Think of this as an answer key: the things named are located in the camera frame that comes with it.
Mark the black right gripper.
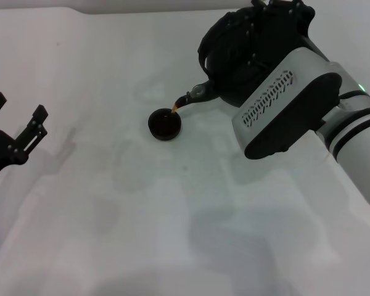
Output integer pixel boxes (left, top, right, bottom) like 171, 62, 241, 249
245, 0, 316, 74

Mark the black round teapot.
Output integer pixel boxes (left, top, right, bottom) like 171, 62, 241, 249
172, 10, 268, 109

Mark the dark brown teacup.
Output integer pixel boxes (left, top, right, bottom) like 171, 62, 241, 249
147, 107, 183, 142

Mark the white vented wrist housing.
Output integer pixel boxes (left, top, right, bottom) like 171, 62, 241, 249
232, 47, 343, 160

